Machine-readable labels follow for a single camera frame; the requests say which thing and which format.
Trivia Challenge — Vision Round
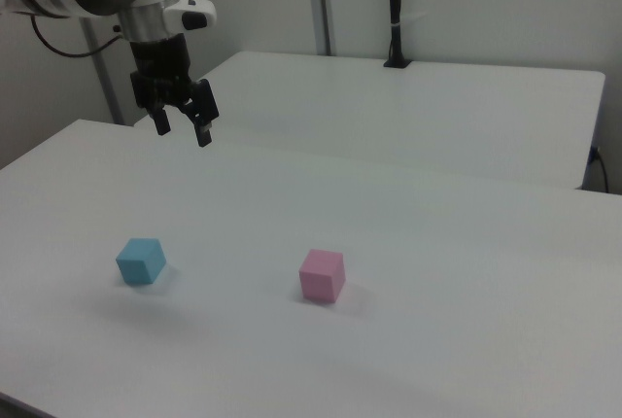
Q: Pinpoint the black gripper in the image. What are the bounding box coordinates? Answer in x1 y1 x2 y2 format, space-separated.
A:
128 33 220 149

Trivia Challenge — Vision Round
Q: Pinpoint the blue cube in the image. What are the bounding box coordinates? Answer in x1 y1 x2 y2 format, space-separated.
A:
115 237 168 287

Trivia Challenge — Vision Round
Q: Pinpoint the pink cube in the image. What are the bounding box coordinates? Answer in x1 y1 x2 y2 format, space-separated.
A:
297 248 347 304

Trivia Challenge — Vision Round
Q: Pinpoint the grey aluminium partition post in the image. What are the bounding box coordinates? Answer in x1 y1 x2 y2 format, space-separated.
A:
304 0 337 56
79 17 126 126

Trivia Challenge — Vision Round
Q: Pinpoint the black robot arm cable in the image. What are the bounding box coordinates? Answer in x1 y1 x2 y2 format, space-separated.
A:
30 14 123 58

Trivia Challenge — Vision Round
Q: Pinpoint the black camera stand pole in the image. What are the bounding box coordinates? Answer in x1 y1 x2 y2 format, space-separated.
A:
383 0 414 70

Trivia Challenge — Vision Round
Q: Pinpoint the black power cable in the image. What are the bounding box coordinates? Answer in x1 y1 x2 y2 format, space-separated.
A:
589 145 612 193

